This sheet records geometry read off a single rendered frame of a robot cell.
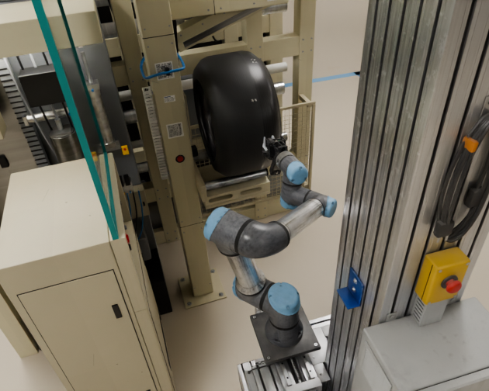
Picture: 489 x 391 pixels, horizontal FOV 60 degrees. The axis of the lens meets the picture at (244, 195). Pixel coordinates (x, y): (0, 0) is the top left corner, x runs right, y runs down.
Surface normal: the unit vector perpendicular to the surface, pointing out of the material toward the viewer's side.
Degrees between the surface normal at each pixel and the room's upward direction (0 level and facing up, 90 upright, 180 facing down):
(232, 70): 23
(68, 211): 0
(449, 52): 90
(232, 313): 0
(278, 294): 7
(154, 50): 90
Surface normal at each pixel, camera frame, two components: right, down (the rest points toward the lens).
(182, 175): 0.32, 0.57
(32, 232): -0.05, -0.78
